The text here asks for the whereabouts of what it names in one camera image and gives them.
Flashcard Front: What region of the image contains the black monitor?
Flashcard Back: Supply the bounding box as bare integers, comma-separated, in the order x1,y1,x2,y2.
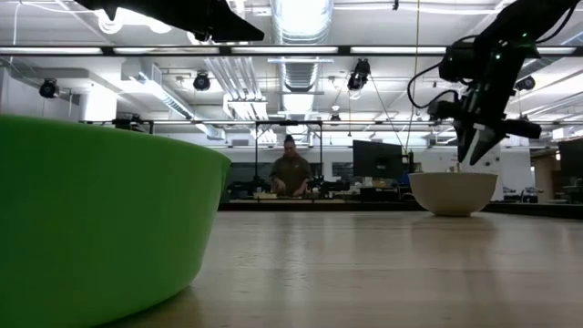
557,138,583,179
353,139,404,179

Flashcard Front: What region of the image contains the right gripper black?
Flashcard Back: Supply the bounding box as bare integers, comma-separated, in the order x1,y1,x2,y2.
426,84,543,166

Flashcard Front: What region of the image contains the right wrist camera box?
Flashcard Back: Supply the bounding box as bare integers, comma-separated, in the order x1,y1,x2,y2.
439,43,477,84

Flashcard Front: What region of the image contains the person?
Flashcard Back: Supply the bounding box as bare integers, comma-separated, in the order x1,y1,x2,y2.
268,134,313,198

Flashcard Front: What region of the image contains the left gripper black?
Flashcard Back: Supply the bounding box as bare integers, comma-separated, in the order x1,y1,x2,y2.
75,0,265,43

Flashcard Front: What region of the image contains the green plastic bowl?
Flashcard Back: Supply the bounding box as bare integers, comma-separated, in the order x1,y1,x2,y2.
0,112,232,328

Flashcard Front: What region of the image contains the white ribbed bowl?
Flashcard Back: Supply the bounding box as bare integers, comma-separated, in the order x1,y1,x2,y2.
408,171,499,217

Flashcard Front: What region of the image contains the brown wooden cabinet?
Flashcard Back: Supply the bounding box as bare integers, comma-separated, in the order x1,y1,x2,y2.
533,154,559,201

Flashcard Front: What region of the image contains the silver ventilation duct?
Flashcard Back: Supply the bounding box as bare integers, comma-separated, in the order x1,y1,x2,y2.
271,0,334,45

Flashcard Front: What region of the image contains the black aluminium table frame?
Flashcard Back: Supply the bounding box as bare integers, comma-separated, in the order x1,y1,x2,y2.
217,199,583,220

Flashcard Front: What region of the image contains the black overhead crossbar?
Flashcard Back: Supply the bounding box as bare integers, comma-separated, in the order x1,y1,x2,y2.
0,44,583,58

